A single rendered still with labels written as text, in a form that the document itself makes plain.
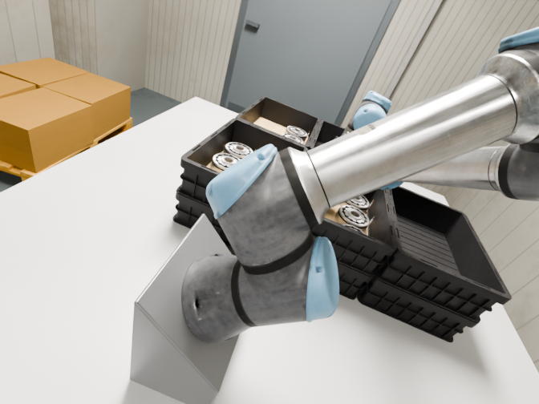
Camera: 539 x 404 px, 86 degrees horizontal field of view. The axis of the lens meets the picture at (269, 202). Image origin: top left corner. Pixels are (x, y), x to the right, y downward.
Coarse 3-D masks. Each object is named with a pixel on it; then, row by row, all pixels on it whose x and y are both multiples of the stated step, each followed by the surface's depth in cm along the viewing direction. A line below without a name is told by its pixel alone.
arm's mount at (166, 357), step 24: (192, 240) 52; (216, 240) 58; (168, 264) 45; (168, 288) 44; (144, 312) 40; (168, 312) 43; (144, 336) 43; (168, 336) 42; (192, 336) 46; (144, 360) 48; (168, 360) 46; (192, 360) 44; (216, 360) 48; (144, 384) 53; (168, 384) 50; (192, 384) 48; (216, 384) 47
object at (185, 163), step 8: (232, 120) 103; (240, 120) 106; (224, 128) 96; (256, 128) 105; (208, 136) 88; (280, 136) 105; (200, 144) 83; (296, 144) 104; (192, 152) 78; (184, 160) 74; (184, 168) 75; (192, 168) 74; (200, 168) 74; (208, 168) 74; (208, 176) 74
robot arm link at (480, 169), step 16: (512, 144) 44; (464, 160) 51; (480, 160) 48; (496, 160) 45; (512, 160) 43; (528, 160) 40; (416, 176) 62; (432, 176) 58; (448, 176) 54; (464, 176) 51; (480, 176) 48; (496, 176) 45; (512, 176) 43; (528, 176) 40; (512, 192) 44; (528, 192) 42
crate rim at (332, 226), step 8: (384, 192) 95; (384, 200) 92; (320, 224) 73; (328, 224) 72; (336, 224) 72; (392, 224) 80; (336, 232) 73; (344, 232) 72; (352, 232) 72; (360, 232) 72; (392, 232) 77; (352, 240) 73; (360, 240) 72; (368, 240) 72; (376, 240) 72; (392, 240) 74; (376, 248) 72; (384, 248) 72; (392, 248) 71
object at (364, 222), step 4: (340, 208) 92; (344, 208) 93; (348, 208) 94; (352, 208) 94; (356, 208) 95; (340, 212) 90; (344, 212) 91; (360, 212) 94; (344, 216) 89; (348, 216) 90; (364, 216) 93; (348, 220) 88; (352, 220) 89; (356, 220) 90; (360, 220) 90; (364, 220) 91; (368, 220) 91; (352, 224) 88; (356, 224) 88; (360, 224) 88; (364, 224) 89
